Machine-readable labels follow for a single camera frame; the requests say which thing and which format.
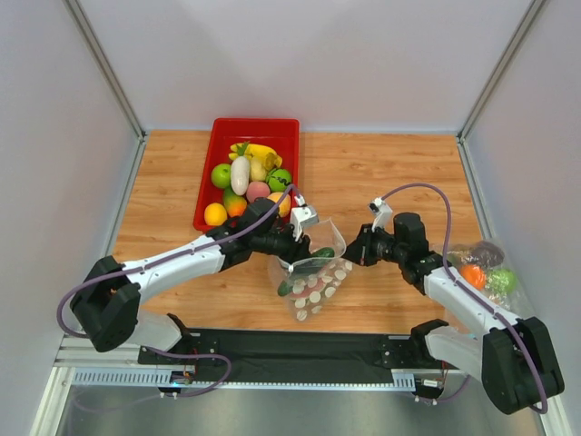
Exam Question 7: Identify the right aluminium frame post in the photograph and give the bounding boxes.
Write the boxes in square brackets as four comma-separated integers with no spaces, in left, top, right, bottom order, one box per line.
[457,0,550,142]

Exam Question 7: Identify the white slotted cable duct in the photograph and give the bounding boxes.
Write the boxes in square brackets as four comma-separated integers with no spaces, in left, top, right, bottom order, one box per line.
[70,366,446,391]

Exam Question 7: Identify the red plastic bin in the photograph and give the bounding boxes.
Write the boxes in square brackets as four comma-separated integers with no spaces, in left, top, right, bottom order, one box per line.
[192,118,300,232]

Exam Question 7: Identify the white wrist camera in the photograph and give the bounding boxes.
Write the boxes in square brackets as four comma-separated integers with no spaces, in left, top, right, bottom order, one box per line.
[290,194,320,242]
[369,197,393,232]

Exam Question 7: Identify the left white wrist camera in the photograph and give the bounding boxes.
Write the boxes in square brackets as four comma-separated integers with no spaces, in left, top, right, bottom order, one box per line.
[290,194,320,242]

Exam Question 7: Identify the left aluminium frame post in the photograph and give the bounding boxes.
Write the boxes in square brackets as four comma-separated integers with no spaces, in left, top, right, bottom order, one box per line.
[61,0,149,140]

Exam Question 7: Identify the dark green cucumber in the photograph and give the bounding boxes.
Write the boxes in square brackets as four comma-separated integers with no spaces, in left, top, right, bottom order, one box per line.
[277,247,335,297]

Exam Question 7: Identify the green apple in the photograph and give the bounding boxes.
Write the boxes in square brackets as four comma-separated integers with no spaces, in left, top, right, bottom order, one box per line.
[211,163,231,190]

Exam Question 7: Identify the yellow pear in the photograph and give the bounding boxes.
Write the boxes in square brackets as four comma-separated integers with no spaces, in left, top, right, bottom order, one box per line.
[250,157,268,182]

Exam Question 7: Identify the small green watermelon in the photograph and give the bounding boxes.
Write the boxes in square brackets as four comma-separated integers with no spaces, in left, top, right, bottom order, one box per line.
[265,168,292,193]

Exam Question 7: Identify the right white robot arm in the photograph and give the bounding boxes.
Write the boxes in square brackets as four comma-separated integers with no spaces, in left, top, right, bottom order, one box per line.
[343,213,565,414]

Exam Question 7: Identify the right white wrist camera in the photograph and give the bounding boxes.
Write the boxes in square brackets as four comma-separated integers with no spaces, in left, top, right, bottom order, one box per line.
[369,197,393,232]

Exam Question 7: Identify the yellow banana bunch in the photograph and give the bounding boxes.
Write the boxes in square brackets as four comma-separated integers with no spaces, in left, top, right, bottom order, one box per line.
[228,141,282,171]

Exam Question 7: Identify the polka dot zip bag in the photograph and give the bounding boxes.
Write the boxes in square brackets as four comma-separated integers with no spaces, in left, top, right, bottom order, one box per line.
[268,219,354,322]

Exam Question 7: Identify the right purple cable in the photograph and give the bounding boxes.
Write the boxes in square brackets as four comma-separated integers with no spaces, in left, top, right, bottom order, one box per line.
[380,183,550,415]

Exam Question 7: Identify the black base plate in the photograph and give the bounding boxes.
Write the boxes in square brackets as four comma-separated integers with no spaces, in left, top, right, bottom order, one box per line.
[135,324,465,385]

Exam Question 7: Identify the white radish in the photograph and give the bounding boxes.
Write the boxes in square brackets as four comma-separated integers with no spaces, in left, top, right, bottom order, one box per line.
[230,142,251,196]

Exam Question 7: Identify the green orange mango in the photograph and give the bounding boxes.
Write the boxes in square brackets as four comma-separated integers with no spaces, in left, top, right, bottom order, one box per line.
[222,187,248,217]

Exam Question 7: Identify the aluminium front rail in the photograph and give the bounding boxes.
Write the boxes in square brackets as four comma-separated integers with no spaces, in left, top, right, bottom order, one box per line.
[54,336,140,368]

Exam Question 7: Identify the aluminium frame post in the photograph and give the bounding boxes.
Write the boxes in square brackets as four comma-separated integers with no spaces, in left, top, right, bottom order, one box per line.
[61,0,149,140]
[457,0,550,142]

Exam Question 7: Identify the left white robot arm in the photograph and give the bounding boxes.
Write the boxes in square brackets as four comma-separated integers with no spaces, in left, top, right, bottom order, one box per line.
[69,198,318,352]

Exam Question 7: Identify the pink peach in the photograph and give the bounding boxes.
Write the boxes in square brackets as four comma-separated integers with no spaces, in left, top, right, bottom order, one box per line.
[245,181,271,203]

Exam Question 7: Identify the yellow lemon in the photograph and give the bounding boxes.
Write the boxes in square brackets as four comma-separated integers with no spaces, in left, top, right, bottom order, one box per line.
[203,203,228,226]

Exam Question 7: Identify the clear bag of spare food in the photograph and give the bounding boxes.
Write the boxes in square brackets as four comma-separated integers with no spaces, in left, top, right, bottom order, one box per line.
[421,240,534,340]

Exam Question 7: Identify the yellow orange peach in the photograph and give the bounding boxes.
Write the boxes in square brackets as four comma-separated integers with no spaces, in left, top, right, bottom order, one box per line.
[268,192,291,218]

